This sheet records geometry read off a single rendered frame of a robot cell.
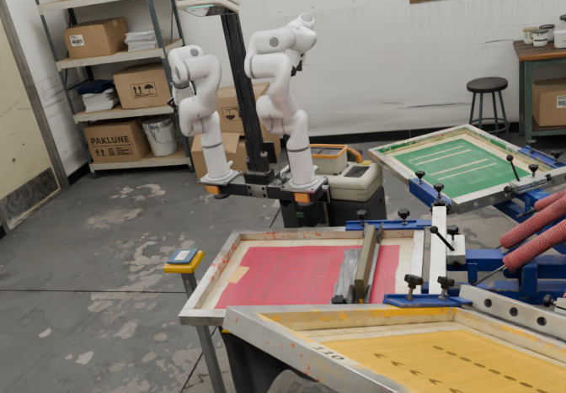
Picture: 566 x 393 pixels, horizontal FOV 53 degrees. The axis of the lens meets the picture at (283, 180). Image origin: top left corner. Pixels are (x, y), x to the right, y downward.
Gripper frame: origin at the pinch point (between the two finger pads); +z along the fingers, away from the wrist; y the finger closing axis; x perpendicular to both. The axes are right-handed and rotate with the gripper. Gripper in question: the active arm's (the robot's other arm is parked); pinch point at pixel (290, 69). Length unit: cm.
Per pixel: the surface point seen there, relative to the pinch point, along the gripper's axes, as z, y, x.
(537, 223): -41, -120, -10
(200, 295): 16, -78, 80
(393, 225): 1, -87, 4
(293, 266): 14, -82, 44
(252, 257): 25, -68, 52
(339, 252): 10, -85, 26
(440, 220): -12, -97, -4
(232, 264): 27, -67, 60
